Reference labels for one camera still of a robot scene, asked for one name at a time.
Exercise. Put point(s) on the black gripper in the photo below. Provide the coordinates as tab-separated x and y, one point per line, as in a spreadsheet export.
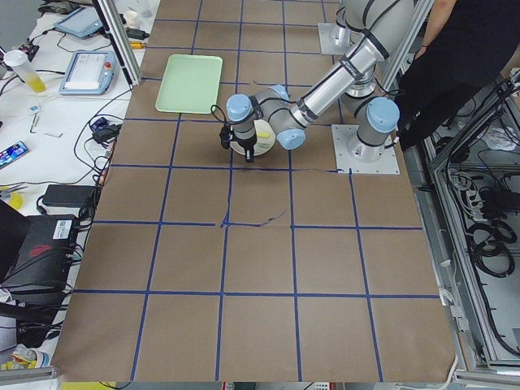
246	143

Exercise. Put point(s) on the round white plate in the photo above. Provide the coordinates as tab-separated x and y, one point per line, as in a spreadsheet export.
259	125

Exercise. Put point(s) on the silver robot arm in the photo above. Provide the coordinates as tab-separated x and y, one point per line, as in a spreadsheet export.
371	32

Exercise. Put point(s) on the light green tray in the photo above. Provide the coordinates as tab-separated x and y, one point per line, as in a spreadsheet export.
190	84

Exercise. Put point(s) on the blue teach pendant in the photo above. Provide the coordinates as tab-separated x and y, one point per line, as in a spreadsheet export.
84	22
89	72

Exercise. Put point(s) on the black power adapter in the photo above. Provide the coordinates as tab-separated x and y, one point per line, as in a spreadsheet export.
71	196

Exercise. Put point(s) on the smartphone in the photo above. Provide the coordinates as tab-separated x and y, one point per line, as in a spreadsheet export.
13	153

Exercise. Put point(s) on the person in black clothes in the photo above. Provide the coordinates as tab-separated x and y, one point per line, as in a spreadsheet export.
465	46

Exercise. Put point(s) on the bottle of yellow liquid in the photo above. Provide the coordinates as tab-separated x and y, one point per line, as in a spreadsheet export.
18	61

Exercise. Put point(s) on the black computer box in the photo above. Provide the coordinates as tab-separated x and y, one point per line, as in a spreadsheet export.
37	279

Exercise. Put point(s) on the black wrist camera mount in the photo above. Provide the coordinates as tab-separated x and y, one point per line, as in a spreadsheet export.
226	136

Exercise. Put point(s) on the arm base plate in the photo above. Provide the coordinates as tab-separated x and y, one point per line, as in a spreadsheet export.
352	156
333	39

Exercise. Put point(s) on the aluminium frame post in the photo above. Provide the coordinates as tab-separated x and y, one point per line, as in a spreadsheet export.
114	28

